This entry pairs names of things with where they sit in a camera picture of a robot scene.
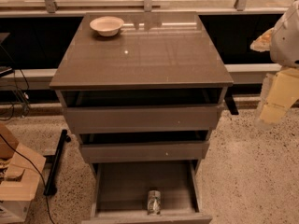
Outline grey drawer cabinet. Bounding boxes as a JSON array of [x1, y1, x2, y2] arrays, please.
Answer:
[[49, 11, 235, 224]]

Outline black cabinet leg bracket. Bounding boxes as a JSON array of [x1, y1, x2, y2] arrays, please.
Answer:
[[224, 88, 239, 115]]

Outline cardboard box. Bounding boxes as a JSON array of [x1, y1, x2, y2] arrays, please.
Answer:
[[0, 124, 46, 224]]

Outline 7up soda can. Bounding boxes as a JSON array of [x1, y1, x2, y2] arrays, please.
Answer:
[[147, 190, 161, 215]]

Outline bottom open grey drawer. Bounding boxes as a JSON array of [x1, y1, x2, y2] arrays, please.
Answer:
[[81, 161, 212, 224]]

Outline black metal stand bar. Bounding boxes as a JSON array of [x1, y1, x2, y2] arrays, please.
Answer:
[[44, 129, 71, 196]]

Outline white paper bowl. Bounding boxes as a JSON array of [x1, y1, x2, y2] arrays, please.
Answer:
[[90, 16, 124, 37]]

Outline black cable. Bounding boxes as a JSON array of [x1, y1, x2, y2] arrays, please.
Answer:
[[0, 133, 56, 224]]

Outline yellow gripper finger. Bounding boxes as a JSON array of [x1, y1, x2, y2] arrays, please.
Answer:
[[250, 28, 273, 52], [255, 68, 299, 129]]

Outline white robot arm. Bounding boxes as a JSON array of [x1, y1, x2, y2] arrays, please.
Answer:
[[250, 0, 299, 129]]

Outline top grey drawer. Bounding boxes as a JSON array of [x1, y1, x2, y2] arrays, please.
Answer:
[[64, 105, 223, 134]]

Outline middle grey drawer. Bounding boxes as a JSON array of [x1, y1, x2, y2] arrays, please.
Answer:
[[79, 141, 209, 163]]

